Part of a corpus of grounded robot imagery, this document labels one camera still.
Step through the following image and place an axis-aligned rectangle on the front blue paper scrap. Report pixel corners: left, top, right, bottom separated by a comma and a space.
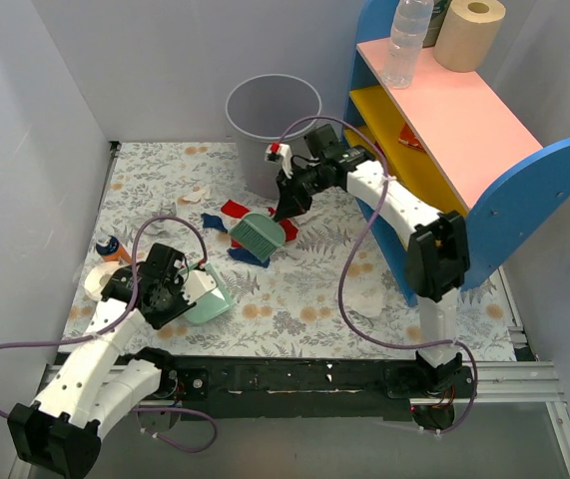
228, 247, 270, 268

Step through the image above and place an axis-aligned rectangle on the grey crumpled paper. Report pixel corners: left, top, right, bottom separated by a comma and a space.
145, 203, 177, 237

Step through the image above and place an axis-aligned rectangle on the white tissue scrap far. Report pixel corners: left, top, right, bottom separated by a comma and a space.
176, 186, 211, 205

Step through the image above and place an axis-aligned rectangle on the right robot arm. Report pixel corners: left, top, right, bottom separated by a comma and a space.
265, 125, 470, 397

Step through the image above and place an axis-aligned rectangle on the large red paper scrap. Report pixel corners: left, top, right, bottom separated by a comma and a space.
221, 200, 298, 242

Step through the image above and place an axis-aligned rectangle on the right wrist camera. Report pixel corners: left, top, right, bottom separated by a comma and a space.
265, 142, 293, 179

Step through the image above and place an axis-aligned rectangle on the red packet on shelf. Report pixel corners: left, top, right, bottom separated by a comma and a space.
398, 123, 424, 152

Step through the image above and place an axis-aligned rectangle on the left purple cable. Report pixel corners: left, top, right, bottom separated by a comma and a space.
0, 215, 219, 453

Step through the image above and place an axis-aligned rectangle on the green plastic dustpan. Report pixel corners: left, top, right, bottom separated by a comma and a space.
181, 263, 233, 325

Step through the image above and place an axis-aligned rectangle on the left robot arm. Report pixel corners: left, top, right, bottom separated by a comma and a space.
7, 244, 217, 478

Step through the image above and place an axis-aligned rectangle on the brown paper roll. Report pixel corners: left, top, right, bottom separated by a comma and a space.
433, 0, 506, 73

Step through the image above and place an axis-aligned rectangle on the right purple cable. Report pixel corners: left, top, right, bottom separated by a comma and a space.
279, 115, 478, 440

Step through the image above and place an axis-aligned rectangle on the dark green can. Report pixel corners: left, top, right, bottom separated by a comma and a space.
423, 0, 451, 48

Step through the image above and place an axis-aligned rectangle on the purple cable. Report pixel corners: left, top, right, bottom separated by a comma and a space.
0, 215, 219, 453
279, 115, 478, 440

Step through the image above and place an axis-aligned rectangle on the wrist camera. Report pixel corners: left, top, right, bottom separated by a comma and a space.
265, 142, 293, 179
182, 269, 224, 303

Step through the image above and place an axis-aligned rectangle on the green hand brush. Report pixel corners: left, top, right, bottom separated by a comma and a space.
229, 212, 285, 262

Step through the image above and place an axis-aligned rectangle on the grey plastic waste bin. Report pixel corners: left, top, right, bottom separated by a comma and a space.
226, 74, 322, 200

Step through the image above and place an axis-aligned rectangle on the orange blue can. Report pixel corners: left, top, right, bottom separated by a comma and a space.
95, 236, 132, 264

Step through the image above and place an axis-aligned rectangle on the clear plastic water bottle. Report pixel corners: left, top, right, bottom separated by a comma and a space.
381, 0, 434, 89

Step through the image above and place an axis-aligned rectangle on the dark blue paper scrap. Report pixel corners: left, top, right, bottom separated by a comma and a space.
201, 213, 228, 234

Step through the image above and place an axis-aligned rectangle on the blue shelf unit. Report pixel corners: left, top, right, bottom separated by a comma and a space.
343, 1, 570, 289

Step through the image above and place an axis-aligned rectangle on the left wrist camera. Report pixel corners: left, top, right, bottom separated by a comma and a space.
182, 269, 224, 303

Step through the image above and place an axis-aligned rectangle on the white paper scrap front right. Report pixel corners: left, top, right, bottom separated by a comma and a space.
347, 293, 385, 318

